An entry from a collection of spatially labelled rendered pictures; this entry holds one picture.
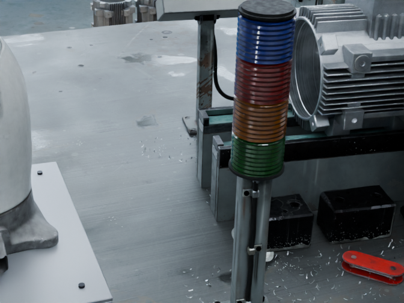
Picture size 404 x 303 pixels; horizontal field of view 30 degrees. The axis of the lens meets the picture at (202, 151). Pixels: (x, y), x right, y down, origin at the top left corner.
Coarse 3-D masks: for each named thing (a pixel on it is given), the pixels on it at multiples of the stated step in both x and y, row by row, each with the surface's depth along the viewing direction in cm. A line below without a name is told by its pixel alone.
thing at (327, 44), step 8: (296, 8) 117; (296, 16) 116; (320, 40) 107; (328, 40) 106; (336, 40) 107; (320, 48) 107; (328, 48) 106; (336, 48) 106; (312, 120) 113; (320, 120) 112; (328, 120) 112; (312, 128) 113; (320, 128) 113
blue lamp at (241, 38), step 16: (240, 16) 76; (240, 32) 77; (256, 32) 75; (272, 32) 75; (288, 32) 76; (240, 48) 77; (256, 48) 76; (272, 48) 76; (288, 48) 77; (272, 64) 77
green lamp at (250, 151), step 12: (240, 144) 82; (252, 144) 81; (264, 144) 81; (276, 144) 82; (240, 156) 83; (252, 156) 82; (264, 156) 82; (276, 156) 83; (240, 168) 83; (252, 168) 83; (264, 168) 83; (276, 168) 83
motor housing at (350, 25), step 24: (312, 24) 110; (336, 24) 109; (360, 24) 110; (312, 48) 123; (384, 48) 110; (312, 72) 124; (336, 72) 107; (384, 72) 110; (312, 96) 122; (336, 96) 109; (360, 96) 109; (384, 96) 111; (384, 120) 118
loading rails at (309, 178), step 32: (224, 128) 121; (288, 128) 124; (384, 128) 120; (224, 160) 112; (288, 160) 114; (320, 160) 116; (352, 160) 117; (384, 160) 118; (224, 192) 114; (288, 192) 117; (320, 192) 119
